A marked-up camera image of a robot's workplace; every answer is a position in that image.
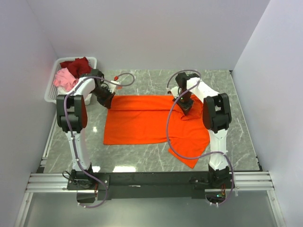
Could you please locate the aluminium rail frame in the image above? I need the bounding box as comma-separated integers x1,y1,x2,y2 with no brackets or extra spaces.
16,104,286,227

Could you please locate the pink t shirt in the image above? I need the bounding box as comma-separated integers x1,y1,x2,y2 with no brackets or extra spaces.
53,68,79,92

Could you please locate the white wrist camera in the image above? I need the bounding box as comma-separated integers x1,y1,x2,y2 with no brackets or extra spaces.
108,76,122,93
166,86,182,98

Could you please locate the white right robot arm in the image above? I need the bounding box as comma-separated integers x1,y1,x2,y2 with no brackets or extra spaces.
170,70,232,189

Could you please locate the dark red t shirt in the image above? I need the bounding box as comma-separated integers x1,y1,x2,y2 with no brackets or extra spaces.
60,57,92,79

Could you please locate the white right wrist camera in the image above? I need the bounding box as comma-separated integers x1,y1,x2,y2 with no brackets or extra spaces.
166,86,182,98

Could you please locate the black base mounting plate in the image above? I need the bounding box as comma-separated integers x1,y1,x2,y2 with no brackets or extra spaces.
67,171,234,203

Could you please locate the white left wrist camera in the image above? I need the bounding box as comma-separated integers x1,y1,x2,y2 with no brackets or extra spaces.
108,76,122,93

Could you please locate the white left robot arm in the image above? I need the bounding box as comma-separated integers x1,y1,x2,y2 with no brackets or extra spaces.
56,70,121,190

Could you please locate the white plastic basket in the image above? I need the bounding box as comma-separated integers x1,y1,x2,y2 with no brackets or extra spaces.
44,57,98,105

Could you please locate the orange t shirt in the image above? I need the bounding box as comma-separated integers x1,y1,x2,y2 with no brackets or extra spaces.
103,95,210,168

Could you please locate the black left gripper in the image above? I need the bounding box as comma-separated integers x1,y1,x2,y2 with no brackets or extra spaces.
91,87,116,110

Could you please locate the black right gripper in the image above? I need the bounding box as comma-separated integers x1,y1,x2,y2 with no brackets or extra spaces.
173,90,195,116

